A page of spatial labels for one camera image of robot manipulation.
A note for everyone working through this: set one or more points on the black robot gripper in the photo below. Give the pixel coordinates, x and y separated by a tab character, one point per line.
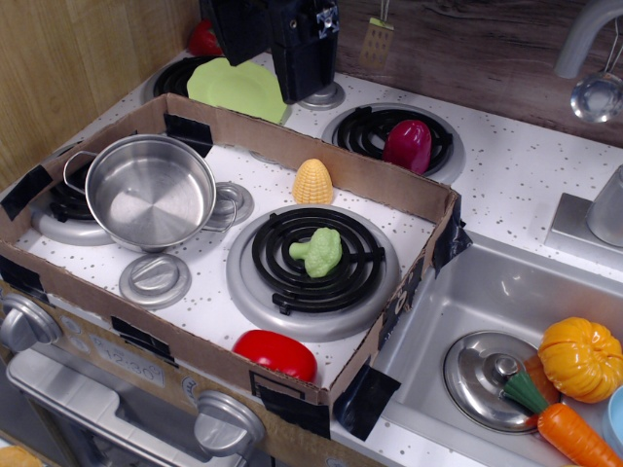
302	35

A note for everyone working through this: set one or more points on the green toy broccoli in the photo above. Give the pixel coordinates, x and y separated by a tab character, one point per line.
320	254

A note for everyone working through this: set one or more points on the stainless steel pot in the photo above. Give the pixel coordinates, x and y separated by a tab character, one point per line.
147	191

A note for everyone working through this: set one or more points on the steel pot lid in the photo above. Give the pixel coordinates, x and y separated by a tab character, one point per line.
475	369

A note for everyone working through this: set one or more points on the light green plastic plate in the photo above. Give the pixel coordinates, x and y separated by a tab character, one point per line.
248	88

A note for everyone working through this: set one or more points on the silver stove knob back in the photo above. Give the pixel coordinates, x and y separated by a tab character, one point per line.
326	99

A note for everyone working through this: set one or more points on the silver stove knob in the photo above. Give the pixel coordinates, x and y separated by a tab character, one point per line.
326	99
155	281
233	205

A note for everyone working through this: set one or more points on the red toy strawberry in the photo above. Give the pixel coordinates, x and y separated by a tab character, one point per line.
203	40

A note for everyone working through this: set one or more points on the green toy spatula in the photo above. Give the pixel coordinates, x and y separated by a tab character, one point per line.
377	41

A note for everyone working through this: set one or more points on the back left black burner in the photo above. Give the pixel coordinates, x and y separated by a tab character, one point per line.
173	78

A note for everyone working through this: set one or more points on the black burner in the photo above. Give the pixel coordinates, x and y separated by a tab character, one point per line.
62	214
364	129
173	78
274	292

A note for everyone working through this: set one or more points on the back right black burner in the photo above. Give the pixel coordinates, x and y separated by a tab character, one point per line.
364	129

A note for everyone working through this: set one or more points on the yellow toy corn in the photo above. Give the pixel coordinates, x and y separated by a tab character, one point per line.
312	184

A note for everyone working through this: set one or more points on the silver stove knob centre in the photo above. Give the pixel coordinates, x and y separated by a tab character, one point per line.
233	205

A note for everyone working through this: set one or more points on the dark red toy pepper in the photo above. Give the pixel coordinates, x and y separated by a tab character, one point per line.
409	145

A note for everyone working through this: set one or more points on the front right black burner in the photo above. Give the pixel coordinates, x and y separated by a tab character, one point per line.
274	292

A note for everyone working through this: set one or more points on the silver stove knob front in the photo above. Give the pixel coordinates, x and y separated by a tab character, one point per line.
155	281

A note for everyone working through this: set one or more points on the front left black burner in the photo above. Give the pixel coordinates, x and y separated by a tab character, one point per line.
62	214

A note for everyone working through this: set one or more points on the red toy cheese wheel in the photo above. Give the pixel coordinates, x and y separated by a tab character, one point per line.
278	353

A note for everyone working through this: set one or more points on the silver toy sink basin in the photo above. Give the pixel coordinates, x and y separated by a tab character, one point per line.
472	324

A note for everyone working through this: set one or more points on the grey toy faucet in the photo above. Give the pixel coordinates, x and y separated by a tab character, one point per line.
582	34

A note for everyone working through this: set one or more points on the hanging steel ladle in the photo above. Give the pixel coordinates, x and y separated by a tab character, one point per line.
597	98

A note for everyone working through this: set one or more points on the brown cardboard fence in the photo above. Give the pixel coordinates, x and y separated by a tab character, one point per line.
175	353

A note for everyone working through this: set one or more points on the silver oven knob left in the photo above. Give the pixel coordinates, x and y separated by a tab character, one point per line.
26	324

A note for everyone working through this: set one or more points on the silver oven knob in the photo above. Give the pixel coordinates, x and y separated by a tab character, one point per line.
26	324
225	426

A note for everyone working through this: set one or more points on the silver oven knob right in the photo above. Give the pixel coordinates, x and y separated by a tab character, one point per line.
225	426

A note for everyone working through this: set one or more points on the orange toy pumpkin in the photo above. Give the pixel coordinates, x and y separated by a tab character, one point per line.
583	359

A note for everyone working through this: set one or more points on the yellow toy at corner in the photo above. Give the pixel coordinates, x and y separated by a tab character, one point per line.
14	456

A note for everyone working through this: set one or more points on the orange toy carrot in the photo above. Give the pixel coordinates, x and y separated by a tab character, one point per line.
561	426

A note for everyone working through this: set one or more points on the light blue plastic cup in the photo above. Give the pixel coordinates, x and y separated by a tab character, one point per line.
612	420

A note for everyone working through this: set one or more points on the grey faucet handle base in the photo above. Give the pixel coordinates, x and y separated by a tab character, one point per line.
591	229

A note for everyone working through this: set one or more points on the silver oven door handle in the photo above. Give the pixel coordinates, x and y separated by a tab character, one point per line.
93	406

